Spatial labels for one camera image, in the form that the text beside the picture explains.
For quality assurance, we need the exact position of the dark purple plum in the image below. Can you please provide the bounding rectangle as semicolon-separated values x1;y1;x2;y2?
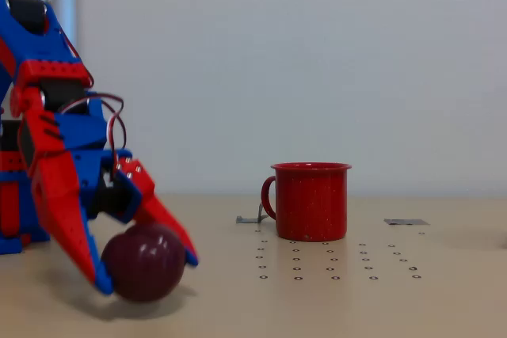
101;222;187;302

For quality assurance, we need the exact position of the red speckled enamel mug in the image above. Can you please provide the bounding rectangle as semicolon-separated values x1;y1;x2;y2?
261;161;353;242

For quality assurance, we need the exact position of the flat grey metal plate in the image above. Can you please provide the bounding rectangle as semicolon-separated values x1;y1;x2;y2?
383;218;430;226

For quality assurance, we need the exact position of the red white black servo cable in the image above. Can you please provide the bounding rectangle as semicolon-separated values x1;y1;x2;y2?
59;92;128;175

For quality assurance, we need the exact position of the small grey metal bracket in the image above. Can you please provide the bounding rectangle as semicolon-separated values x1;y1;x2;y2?
235;203;269;225

